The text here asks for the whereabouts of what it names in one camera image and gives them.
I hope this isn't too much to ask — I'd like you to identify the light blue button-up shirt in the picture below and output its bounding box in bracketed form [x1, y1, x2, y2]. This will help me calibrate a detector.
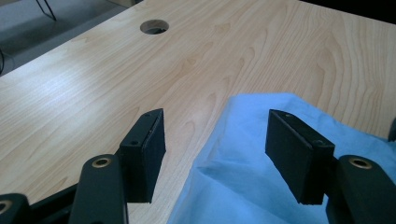
[166, 91, 396, 224]

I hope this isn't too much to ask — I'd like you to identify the thin black metal leg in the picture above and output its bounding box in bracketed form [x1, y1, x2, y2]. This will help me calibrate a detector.
[35, 0, 58, 21]

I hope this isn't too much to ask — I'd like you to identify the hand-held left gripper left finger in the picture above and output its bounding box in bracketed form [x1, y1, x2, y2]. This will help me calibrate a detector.
[119, 107, 167, 204]

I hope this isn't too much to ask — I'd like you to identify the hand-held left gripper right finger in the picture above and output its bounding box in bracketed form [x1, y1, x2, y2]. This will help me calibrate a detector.
[264, 108, 337, 206]

